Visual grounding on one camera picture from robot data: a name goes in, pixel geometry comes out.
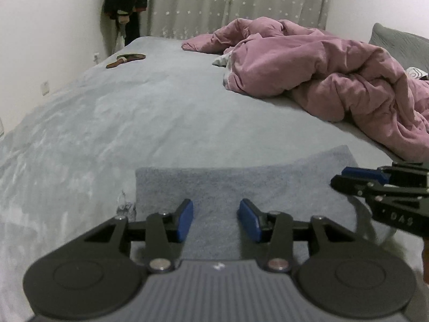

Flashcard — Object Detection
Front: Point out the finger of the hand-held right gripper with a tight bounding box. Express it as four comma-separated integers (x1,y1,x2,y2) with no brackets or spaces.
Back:
330,175,429,198
342,162,429,184

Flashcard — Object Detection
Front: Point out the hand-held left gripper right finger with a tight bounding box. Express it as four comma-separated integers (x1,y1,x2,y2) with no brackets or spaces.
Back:
236,199,361,273

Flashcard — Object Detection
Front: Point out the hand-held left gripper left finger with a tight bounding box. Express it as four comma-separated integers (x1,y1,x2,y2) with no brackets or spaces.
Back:
84,199,194,273

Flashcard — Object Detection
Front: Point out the grey knit sweater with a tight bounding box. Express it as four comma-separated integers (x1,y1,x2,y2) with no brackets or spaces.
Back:
116,145,398,263

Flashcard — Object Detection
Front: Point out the white printed item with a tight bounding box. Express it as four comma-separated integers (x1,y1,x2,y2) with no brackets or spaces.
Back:
405,67,428,80

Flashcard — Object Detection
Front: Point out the pink duvet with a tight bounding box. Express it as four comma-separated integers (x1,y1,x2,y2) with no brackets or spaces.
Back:
182,17,429,162

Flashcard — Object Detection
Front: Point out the grey pillow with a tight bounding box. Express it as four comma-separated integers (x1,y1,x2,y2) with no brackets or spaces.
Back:
369,23,429,72

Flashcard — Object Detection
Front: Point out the brown slipper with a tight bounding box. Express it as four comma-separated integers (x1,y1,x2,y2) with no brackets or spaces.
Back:
106,53,146,69

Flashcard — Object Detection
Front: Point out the star-print curtain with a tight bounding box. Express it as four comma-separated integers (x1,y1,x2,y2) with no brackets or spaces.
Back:
147,0,331,40

